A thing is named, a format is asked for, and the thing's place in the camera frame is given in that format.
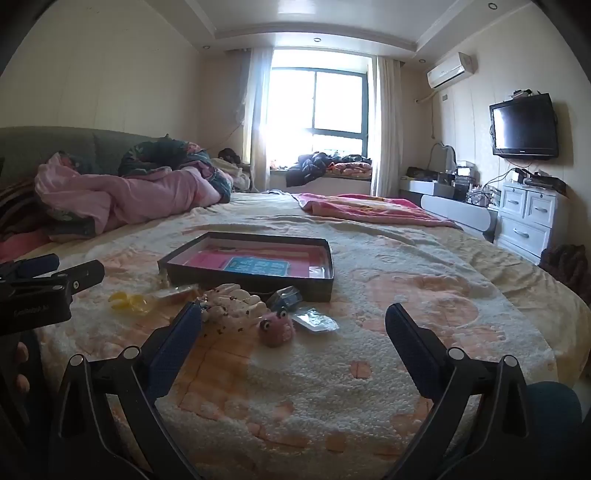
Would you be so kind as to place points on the white desk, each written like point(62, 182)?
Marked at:
point(457, 210)

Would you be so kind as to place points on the blue booklet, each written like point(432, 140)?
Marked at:
point(255, 266)

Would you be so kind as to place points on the dark puffer jacket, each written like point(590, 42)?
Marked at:
point(307, 168)

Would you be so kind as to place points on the clear plastic packet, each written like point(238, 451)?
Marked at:
point(316, 321)

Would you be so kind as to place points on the dark cloth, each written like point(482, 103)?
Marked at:
point(228, 155)

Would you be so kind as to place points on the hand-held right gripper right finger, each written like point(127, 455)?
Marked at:
point(410, 342)

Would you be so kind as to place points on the white sheer curtain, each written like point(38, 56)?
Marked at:
point(258, 115)
point(385, 129)

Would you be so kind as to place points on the person's left hand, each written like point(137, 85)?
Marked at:
point(21, 356)

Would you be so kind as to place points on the person's teal trouser leg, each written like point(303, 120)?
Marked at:
point(554, 424)

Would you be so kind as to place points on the white drawer cabinet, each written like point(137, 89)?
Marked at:
point(526, 217)

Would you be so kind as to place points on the dark floral quilt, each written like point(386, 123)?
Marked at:
point(152, 152)

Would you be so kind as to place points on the pink patterned blanket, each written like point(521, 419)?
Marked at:
point(369, 207)

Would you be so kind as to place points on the pink quilt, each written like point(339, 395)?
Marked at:
point(152, 194)

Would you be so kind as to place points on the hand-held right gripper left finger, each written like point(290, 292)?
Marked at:
point(179, 340)

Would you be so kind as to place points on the black flat television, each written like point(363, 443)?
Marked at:
point(524, 127)

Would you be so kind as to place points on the white air conditioner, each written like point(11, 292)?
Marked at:
point(450, 69)

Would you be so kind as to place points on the colourful folded bedding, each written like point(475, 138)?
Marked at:
point(353, 166)

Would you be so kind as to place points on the red striped blanket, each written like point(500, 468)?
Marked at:
point(18, 212)

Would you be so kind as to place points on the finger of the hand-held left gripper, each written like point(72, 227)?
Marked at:
point(42, 264)
point(83, 273)

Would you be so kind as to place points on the black set-top box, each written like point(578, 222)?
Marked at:
point(542, 181)

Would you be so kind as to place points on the dark brown bag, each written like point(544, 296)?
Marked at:
point(565, 267)

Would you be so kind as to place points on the window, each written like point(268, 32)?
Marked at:
point(337, 101)

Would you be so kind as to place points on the pink plush owl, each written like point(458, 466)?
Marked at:
point(277, 330)

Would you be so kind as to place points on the green headboard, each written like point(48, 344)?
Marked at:
point(69, 143)

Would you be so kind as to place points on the pink book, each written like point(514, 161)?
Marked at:
point(207, 259)

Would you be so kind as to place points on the black shallow cardboard box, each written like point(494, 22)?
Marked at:
point(258, 282)

